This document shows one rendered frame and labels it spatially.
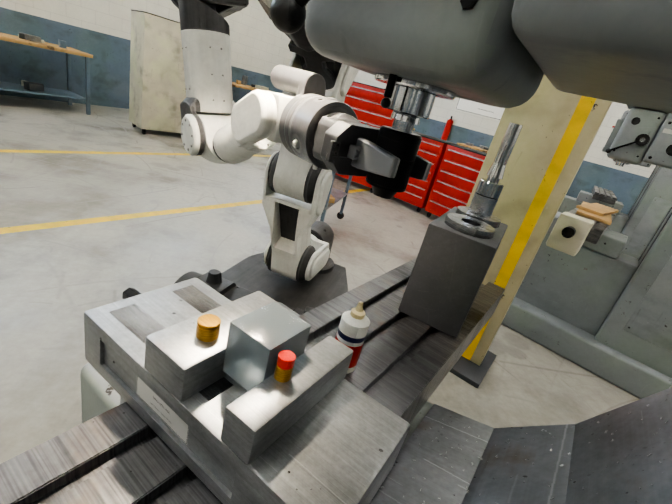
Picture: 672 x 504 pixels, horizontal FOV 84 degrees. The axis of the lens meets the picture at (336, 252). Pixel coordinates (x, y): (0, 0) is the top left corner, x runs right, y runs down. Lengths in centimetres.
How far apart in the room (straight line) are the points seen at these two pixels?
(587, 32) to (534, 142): 186
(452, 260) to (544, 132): 150
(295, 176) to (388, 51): 83
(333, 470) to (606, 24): 36
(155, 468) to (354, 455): 19
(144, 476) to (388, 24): 44
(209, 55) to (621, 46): 68
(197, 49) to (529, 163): 168
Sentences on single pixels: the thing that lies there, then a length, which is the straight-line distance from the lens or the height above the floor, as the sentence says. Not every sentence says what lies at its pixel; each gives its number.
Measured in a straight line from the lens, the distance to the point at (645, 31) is 28.
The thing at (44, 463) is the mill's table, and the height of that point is 93.
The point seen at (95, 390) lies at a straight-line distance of 82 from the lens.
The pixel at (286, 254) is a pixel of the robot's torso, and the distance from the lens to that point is 131.
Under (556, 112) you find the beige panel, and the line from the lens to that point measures 213.
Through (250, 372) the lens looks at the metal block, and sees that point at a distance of 37.
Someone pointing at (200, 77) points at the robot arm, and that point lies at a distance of 82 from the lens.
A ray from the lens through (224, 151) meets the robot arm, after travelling 74.
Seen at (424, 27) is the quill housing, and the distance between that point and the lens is 33.
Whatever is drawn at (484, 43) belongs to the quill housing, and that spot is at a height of 134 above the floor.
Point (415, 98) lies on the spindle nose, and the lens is 41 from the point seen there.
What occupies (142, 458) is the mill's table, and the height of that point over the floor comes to 93.
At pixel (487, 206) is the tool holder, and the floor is 115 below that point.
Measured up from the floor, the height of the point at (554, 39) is 134.
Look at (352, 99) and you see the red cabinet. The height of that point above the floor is 121.
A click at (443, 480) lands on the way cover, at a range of 58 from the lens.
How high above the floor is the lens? 128
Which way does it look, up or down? 23 degrees down
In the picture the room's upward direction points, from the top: 15 degrees clockwise
